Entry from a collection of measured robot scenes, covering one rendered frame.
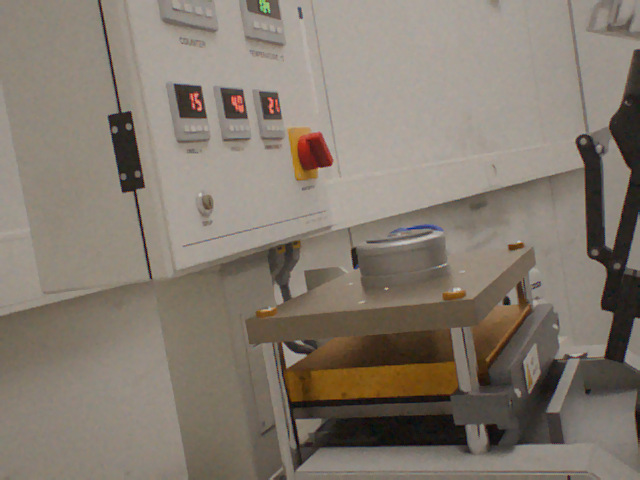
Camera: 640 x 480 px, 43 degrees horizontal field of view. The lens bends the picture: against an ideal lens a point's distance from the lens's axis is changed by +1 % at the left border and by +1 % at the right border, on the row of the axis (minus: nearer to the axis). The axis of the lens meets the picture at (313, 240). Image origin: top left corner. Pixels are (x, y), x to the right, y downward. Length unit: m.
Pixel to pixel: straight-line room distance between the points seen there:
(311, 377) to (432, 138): 1.43
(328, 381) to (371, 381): 0.04
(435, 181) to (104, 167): 1.34
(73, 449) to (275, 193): 0.53
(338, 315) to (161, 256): 0.14
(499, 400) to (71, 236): 0.35
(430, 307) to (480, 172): 1.58
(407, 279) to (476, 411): 0.15
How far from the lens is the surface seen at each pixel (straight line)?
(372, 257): 0.68
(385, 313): 0.58
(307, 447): 0.68
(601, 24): 0.70
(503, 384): 0.59
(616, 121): 0.66
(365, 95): 1.79
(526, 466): 0.56
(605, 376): 0.82
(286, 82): 0.85
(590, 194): 0.66
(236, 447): 0.77
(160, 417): 1.26
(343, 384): 0.64
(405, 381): 0.62
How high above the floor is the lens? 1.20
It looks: 4 degrees down
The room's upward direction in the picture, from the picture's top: 10 degrees counter-clockwise
